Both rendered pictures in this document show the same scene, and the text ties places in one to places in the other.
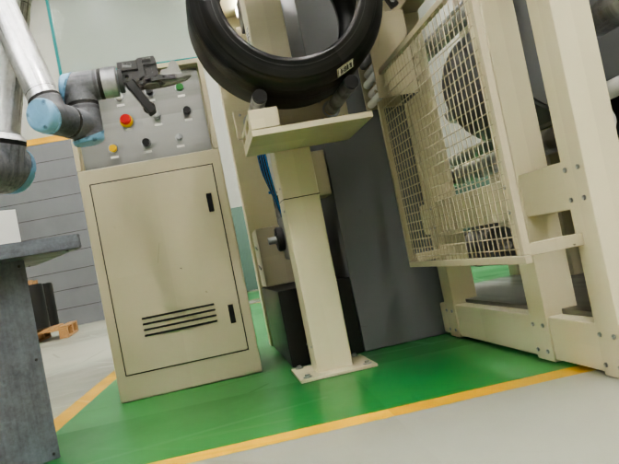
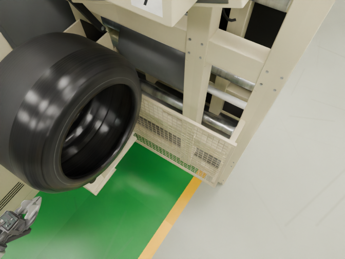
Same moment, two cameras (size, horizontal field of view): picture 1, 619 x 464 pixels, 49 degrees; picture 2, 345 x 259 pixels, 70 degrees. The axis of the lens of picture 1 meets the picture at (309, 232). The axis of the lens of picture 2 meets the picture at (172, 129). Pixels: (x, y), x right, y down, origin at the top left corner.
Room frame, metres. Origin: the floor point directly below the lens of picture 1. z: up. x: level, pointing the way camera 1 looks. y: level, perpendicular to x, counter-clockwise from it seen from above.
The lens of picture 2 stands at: (1.44, 0.08, 2.03)
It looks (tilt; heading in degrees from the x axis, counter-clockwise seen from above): 61 degrees down; 312
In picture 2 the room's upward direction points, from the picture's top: 1 degrees counter-clockwise
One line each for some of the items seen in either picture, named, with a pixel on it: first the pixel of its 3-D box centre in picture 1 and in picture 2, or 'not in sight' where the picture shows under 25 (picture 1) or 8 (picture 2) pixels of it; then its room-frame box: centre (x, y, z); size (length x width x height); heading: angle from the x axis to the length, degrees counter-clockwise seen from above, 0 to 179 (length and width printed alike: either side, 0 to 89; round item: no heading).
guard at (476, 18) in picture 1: (434, 149); (159, 134); (1.99, -0.41, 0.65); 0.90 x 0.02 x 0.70; 9
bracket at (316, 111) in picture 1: (291, 116); not in sight; (2.34, -0.02, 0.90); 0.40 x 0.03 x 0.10; 99
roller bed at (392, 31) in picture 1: (383, 62); (92, 55); (2.44, -0.39, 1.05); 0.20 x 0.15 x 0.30; 9
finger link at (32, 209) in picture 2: (174, 70); (32, 207); (2.00, 0.30, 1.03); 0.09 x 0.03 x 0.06; 99
